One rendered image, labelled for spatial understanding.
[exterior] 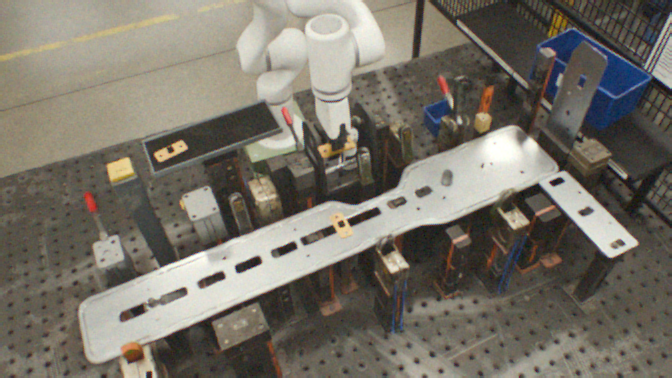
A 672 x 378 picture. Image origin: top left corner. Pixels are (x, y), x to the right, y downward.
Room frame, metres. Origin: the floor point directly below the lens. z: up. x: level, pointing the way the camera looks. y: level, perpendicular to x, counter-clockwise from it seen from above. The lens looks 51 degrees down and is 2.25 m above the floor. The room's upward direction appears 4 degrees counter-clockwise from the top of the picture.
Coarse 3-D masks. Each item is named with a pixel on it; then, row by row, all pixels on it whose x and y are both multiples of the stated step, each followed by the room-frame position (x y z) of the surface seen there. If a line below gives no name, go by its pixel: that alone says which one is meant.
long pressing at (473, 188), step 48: (480, 144) 1.15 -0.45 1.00; (528, 144) 1.14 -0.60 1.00; (432, 192) 0.98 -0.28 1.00; (480, 192) 0.96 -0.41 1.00; (240, 240) 0.85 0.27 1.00; (288, 240) 0.84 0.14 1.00; (336, 240) 0.83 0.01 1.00; (144, 288) 0.72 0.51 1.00; (192, 288) 0.71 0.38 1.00; (240, 288) 0.70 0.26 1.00; (96, 336) 0.60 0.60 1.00; (144, 336) 0.59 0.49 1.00
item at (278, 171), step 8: (272, 160) 1.05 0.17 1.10; (280, 160) 1.05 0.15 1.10; (272, 168) 1.02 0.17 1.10; (280, 168) 1.02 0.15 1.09; (272, 176) 1.01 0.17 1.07; (280, 176) 1.02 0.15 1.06; (288, 176) 1.03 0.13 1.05; (280, 184) 1.02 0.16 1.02; (288, 184) 1.03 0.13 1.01; (280, 192) 1.02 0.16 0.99; (288, 192) 1.03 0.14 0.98; (280, 200) 1.02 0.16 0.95; (288, 200) 1.03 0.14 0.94; (288, 208) 1.02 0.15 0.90; (288, 216) 1.02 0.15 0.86
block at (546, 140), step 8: (544, 128) 1.20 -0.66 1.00; (544, 136) 1.18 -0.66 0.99; (552, 136) 1.16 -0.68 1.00; (544, 144) 1.17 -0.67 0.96; (552, 144) 1.14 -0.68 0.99; (560, 144) 1.13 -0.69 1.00; (552, 152) 1.13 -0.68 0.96; (560, 152) 1.11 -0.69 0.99; (568, 152) 1.09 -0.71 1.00; (560, 160) 1.10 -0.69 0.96; (568, 160) 1.10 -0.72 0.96; (560, 168) 1.10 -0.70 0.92; (536, 184) 1.15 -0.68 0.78; (552, 184) 1.10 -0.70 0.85; (528, 192) 1.17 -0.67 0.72; (536, 192) 1.14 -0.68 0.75
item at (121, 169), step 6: (120, 162) 1.02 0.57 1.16; (126, 162) 1.02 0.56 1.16; (108, 168) 1.00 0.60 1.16; (114, 168) 1.00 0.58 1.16; (120, 168) 1.00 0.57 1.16; (126, 168) 1.00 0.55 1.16; (132, 168) 1.00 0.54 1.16; (114, 174) 0.98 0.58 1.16; (120, 174) 0.98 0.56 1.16; (126, 174) 0.98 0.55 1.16; (132, 174) 0.98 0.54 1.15; (114, 180) 0.96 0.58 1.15
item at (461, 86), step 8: (456, 80) 1.20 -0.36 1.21; (464, 80) 1.21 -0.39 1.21; (456, 88) 1.20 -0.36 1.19; (464, 88) 1.17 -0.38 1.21; (472, 88) 1.18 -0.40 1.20; (456, 96) 1.19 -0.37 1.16; (464, 96) 1.20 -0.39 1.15; (456, 104) 1.19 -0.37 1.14; (464, 104) 1.19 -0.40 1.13; (456, 112) 1.18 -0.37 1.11; (464, 112) 1.19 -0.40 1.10; (456, 120) 1.17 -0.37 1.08; (464, 120) 1.18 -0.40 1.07; (456, 128) 1.17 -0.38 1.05
